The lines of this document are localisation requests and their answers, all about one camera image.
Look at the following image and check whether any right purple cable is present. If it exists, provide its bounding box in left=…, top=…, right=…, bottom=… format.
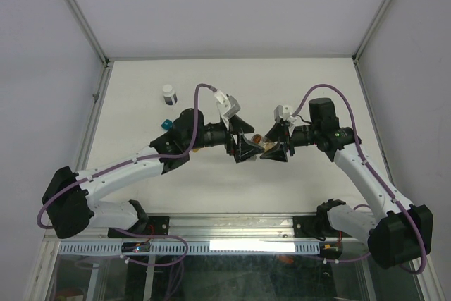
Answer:
left=294, top=84, right=427, bottom=276

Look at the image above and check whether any blue pill box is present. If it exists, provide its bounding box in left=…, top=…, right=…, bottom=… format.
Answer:
left=161, top=119, right=173, bottom=131

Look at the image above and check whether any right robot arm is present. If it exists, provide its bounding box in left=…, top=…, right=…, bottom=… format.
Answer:
left=261, top=98, right=433, bottom=269

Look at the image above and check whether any left aluminium frame post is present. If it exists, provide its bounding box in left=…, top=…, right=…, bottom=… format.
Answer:
left=47, top=0, right=111, bottom=66

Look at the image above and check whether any purple cable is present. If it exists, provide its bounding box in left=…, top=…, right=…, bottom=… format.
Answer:
left=37, top=83, right=219, bottom=301
left=294, top=84, right=427, bottom=276

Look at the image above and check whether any white cap pill bottle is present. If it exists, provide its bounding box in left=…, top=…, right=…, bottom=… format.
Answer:
left=162, top=84, right=178, bottom=106

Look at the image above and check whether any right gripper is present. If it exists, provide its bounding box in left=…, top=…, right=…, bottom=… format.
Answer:
left=259, top=121, right=320, bottom=162

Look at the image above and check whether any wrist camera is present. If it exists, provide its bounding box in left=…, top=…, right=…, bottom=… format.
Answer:
left=273, top=105, right=301, bottom=125
left=214, top=90, right=240, bottom=130

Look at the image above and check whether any aluminium frame post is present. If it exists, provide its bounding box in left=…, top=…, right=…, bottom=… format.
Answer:
left=352, top=0, right=415, bottom=61
left=47, top=0, right=111, bottom=66

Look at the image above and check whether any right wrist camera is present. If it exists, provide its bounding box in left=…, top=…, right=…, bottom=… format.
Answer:
left=273, top=105, right=301, bottom=125

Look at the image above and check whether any white slotted cable duct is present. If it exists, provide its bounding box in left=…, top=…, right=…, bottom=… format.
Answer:
left=58, top=240, right=320, bottom=257

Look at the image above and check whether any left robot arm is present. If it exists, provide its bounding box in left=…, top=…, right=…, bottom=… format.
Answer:
left=42, top=109, right=264, bottom=239

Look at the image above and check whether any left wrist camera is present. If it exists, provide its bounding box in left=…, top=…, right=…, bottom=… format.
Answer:
left=214, top=90, right=240, bottom=130

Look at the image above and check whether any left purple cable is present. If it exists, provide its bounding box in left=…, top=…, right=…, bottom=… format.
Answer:
left=37, top=83, right=219, bottom=301

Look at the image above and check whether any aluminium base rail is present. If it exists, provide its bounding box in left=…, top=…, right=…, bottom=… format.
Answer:
left=44, top=211, right=427, bottom=247

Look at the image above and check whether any right aluminium frame post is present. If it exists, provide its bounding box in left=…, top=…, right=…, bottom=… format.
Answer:
left=352, top=0, right=415, bottom=61

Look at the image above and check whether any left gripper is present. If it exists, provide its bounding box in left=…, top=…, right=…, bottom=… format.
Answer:
left=186, top=116, right=264, bottom=162

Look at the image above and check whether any clear bottle with orange pills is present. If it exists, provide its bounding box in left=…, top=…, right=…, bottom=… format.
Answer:
left=251, top=134, right=276, bottom=152

